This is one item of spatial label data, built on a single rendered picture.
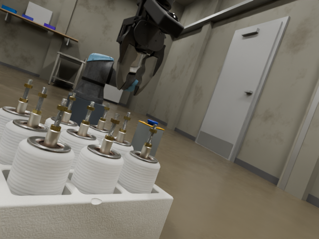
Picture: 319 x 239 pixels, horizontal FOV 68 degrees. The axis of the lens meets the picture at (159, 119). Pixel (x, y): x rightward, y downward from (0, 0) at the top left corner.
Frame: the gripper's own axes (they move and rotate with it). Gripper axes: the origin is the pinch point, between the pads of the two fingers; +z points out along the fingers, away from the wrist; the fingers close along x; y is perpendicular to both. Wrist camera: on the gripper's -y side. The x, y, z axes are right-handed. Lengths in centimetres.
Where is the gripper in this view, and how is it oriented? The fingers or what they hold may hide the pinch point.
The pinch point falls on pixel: (130, 87)
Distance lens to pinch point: 49.8
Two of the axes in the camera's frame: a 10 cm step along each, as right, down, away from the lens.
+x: -7.8, -2.5, -5.7
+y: -5.3, -2.3, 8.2
